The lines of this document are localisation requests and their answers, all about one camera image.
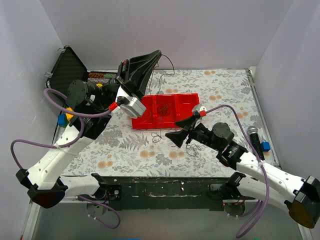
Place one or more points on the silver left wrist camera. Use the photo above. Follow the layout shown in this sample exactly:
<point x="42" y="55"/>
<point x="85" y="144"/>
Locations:
<point x="132" y="106"/>

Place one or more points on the black poker chip case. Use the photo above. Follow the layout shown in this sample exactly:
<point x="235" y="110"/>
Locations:
<point x="67" y="72"/>

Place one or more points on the black handheld microphone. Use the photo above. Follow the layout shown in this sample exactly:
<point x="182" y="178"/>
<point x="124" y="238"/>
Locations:
<point x="252" y="132"/>

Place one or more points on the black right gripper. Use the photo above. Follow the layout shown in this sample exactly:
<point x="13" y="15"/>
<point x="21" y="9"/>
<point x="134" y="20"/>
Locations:
<point x="189" y="129"/>

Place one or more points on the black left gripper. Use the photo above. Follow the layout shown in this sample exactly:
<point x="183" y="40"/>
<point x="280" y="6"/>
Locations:
<point x="122" y="78"/>

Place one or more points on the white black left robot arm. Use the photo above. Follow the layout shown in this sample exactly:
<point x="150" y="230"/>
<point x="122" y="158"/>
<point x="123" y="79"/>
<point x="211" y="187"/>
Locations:
<point x="46" y="185"/>

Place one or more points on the blue toy brick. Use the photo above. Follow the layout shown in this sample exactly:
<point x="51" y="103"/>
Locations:
<point x="62" y="120"/>

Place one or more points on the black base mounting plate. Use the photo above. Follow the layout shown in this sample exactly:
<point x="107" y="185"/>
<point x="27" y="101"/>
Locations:
<point x="161" y="193"/>

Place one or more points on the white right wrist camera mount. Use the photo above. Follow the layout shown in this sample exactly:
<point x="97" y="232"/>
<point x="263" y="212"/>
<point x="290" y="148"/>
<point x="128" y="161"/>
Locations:
<point x="200" y="110"/>

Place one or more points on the small blue block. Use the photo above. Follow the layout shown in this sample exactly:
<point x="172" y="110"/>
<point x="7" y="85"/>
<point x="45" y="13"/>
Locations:
<point x="265" y="146"/>

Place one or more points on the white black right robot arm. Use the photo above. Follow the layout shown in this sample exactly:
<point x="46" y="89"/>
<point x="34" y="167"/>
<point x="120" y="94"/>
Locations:
<point x="298" y="196"/>

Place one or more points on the red three-compartment plastic tray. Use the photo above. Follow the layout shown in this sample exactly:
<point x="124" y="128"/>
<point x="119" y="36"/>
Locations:
<point x="163" y="110"/>

